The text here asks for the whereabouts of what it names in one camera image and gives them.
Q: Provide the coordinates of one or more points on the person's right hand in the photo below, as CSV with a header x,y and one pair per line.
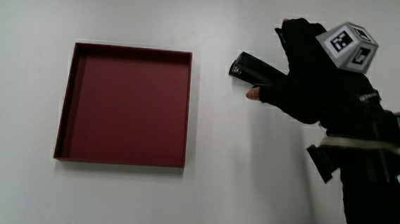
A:
x,y
311,88

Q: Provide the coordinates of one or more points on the black stapler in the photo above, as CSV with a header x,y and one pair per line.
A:
x,y
256,68

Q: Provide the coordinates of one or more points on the person's right forearm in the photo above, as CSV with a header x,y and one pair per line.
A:
x,y
373,202

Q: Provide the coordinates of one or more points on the white desk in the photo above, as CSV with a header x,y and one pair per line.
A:
x,y
237,185

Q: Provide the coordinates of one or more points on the dark red square tray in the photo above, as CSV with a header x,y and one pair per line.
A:
x,y
129,110

